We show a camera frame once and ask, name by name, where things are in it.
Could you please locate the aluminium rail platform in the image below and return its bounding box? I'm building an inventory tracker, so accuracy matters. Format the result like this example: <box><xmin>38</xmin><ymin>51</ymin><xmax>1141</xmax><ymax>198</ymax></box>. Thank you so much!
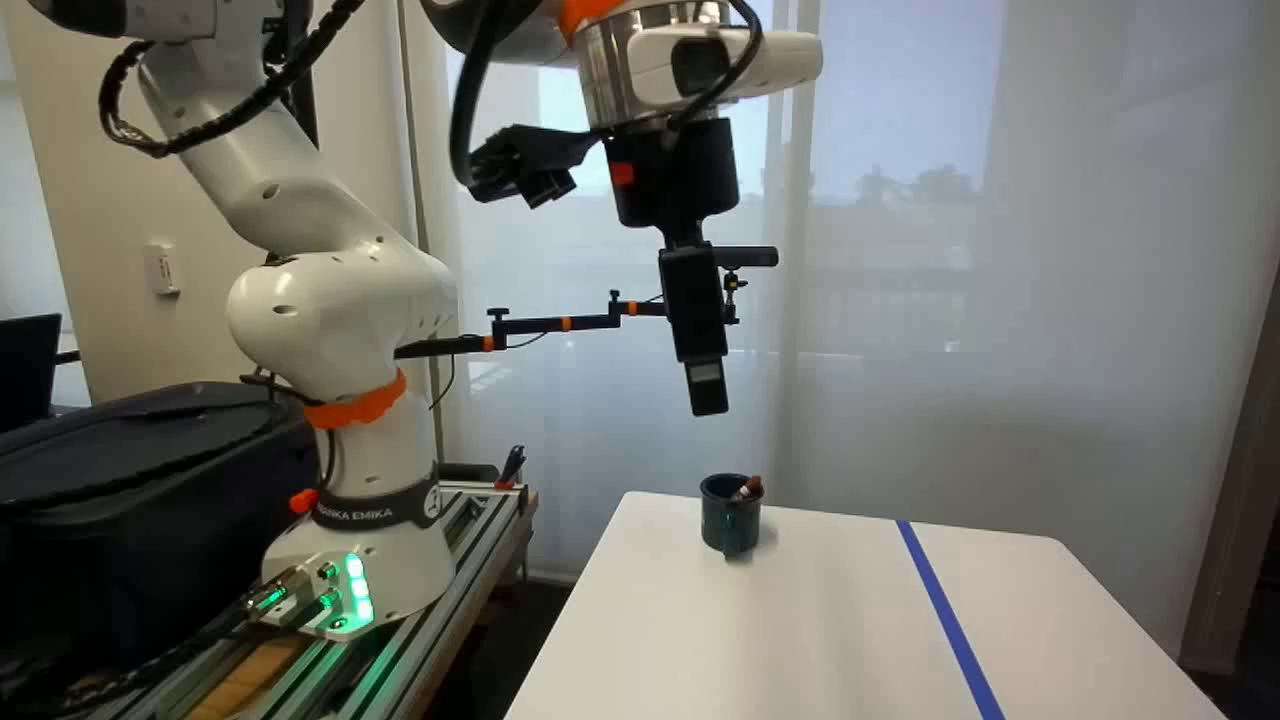
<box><xmin>74</xmin><ymin>463</ymin><xmax>543</xmax><ymax>720</ymax></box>

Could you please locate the white sheer curtain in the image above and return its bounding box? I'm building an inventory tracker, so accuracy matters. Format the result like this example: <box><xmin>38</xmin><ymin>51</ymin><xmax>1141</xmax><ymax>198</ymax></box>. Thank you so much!
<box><xmin>435</xmin><ymin>0</ymin><xmax>1280</xmax><ymax>653</ymax></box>

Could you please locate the white wall switch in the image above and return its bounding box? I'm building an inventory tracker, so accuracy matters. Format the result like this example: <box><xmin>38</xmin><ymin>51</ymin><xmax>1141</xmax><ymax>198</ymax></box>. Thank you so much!
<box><xmin>142</xmin><ymin>235</ymin><xmax>182</xmax><ymax>299</ymax></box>

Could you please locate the black exterior camera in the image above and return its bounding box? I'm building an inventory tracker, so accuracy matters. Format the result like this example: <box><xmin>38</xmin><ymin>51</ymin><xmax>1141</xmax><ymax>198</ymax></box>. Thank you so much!
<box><xmin>709</xmin><ymin>244</ymin><xmax>785</xmax><ymax>271</ymax></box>

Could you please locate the dark blue cup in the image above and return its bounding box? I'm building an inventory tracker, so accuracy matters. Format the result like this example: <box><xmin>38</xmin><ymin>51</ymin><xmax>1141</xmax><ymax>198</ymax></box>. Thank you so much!
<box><xmin>694</xmin><ymin>467</ymin><xmax>769</xmax><ymax>564</ymax></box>

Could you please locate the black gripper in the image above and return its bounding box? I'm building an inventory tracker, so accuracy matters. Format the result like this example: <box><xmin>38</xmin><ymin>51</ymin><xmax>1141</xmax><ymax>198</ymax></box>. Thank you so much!
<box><xmin>608</xmin><ymin>116</ymin><xmax>743</xmax><ymax>420</ymax></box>

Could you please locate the black monitor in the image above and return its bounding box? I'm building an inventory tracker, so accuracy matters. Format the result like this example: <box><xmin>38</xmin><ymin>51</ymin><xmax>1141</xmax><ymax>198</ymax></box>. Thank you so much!
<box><xmin>0</xmin><ymin>314</ymin><xmax>69</xmax><ymax>438</ymax></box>

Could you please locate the black camera mount rod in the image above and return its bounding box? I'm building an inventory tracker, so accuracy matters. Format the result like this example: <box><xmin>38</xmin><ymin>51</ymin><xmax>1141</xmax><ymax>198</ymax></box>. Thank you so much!
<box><xmin>397</xmin><ymin>290</ymin><xmax>670</xmax><ymax>366</ymax></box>

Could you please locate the black storage case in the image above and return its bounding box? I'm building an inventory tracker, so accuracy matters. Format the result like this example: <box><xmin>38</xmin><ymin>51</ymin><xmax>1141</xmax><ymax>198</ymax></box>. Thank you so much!
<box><xmin>0</xmin><ymin>379</ymin><xmax>322</xmax><ymax>673</ymax></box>

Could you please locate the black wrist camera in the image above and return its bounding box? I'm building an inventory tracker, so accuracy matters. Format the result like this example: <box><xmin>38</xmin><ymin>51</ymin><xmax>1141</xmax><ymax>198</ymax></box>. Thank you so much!
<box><xmin>464</xmin><ymin>120</ymin><xmax>599</xmax><ymax>214</ymax></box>

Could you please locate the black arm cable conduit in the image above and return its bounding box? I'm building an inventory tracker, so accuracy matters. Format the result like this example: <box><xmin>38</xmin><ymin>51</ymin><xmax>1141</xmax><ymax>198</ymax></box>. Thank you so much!
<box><xmin>91</xmin><ymin>0</ymin><xmax>770</xmax><ymax>209</ymax></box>

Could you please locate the long blue tape strip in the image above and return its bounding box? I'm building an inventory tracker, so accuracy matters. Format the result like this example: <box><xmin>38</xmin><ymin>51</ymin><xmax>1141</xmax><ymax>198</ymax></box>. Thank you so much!
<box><xmin>891</xmin><ymin>518</ymin><xmax>1008</xmax><ymax>720</ymax></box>

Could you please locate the black vertical pole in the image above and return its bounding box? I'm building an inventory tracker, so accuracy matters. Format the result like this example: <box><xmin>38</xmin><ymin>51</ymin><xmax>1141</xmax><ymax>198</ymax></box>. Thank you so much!
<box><xmin>282</xmin><ymin>51</ymin><xmax>322</xmax><ymax>147</ymax></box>

